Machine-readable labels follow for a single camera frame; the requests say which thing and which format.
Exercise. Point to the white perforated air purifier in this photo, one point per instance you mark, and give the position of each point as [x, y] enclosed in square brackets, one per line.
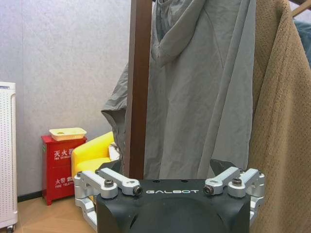
[7, 157]

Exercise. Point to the yellow armchair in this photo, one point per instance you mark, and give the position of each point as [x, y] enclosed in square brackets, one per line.
[92, 153]

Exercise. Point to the beige fleece garment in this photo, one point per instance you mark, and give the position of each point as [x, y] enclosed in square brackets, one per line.
[281, 121]

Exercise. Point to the red fire extinguisher cabinet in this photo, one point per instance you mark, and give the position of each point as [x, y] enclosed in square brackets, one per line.
[56, 170]

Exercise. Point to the dark brown wooden post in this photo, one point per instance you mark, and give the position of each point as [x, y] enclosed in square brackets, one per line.
[138, 97]

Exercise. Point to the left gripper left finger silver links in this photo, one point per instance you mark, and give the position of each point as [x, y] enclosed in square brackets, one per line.
[109, 185]

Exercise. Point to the light wooden hanger bar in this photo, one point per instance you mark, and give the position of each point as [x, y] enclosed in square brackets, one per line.
[302, 8]

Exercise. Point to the white patterned cushion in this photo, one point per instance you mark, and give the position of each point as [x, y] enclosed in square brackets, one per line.
[114, 151]

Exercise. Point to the blue denim garment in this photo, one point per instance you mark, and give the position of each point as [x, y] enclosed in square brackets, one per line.
[305, 36]

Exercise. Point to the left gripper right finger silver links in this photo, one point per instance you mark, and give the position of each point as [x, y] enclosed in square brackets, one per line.
[238, 188]

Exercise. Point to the grey hooded garment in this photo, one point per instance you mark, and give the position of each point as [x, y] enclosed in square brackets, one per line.
[194, 97]

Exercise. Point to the cream plastic tray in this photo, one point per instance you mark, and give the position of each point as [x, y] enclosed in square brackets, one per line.
[68, 133]

